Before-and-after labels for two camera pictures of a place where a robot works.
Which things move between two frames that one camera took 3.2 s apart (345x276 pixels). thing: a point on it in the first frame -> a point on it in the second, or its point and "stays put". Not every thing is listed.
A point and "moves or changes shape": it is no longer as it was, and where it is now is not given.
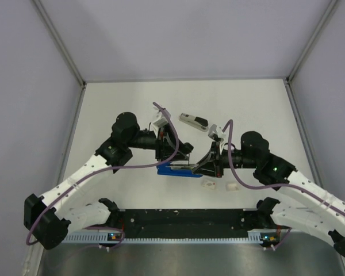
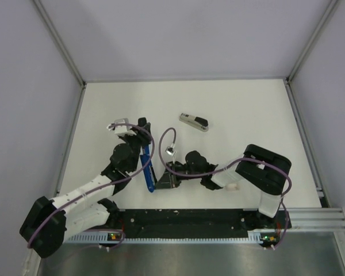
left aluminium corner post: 57,39 stays put
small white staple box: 232,187 stays put
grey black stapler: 197,123 stays put
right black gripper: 212,164 -> 168,180
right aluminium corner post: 329,10 stays put
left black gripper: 165,142 -> 141,135
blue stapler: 179,169 moves or changes shape
